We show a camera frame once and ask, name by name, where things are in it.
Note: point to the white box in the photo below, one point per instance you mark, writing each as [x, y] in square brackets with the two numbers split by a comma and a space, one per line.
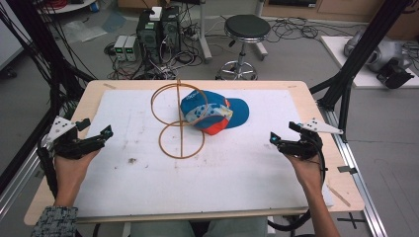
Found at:
[155, 14]

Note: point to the white foam mat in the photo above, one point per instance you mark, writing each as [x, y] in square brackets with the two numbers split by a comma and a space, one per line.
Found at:
[230, 177]

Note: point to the grey robot device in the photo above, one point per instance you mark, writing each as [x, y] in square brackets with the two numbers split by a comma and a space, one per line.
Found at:
[382, 54]

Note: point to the white desk leg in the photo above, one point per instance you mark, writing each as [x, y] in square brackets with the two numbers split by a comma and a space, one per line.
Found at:
[205, 36]

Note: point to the black metal frame stand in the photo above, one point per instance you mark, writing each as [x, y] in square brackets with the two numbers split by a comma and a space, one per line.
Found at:
[49, 49]
[355, 59]

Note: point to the white floor platform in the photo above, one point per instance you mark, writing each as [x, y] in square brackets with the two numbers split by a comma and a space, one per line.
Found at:
[336, 52]

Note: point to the person's right hand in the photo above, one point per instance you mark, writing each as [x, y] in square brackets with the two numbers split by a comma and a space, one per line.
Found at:
[308, 173]

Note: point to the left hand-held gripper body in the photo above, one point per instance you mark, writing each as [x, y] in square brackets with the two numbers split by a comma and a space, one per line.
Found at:
[62, 129]

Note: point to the thin wooden stick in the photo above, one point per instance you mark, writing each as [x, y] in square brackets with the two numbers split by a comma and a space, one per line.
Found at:
[338, 195]

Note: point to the person's left hand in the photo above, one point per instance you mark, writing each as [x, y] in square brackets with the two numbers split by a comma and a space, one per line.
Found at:
[70, 171]

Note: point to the clear plastic sheet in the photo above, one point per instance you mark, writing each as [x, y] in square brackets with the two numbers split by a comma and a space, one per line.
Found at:
[84, 31]

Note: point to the black round stool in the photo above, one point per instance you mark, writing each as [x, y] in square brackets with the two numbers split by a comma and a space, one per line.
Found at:
[247, 28]

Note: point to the aluminium rail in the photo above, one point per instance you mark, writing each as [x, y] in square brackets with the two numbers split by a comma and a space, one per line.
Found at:
[359, 184]
[16, 191]

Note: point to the blue and orange baseball cap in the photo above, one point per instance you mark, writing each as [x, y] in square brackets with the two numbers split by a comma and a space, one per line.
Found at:
[210, 110]

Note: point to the grey tape strip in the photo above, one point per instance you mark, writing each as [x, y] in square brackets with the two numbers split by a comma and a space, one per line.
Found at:
[347, 170]

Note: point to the grey bench power supply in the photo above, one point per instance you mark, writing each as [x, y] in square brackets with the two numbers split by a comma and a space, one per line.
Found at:
[120, 47]
[131, 48]

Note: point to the black computer tower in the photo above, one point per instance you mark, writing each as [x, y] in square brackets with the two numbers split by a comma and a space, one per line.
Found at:
[170, 29]
[150, 36]

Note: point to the black tape cross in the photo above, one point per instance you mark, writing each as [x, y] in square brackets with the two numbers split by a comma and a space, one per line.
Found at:
[351, 220]

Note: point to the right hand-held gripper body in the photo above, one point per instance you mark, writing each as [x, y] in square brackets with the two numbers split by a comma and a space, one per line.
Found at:
[306, 144]

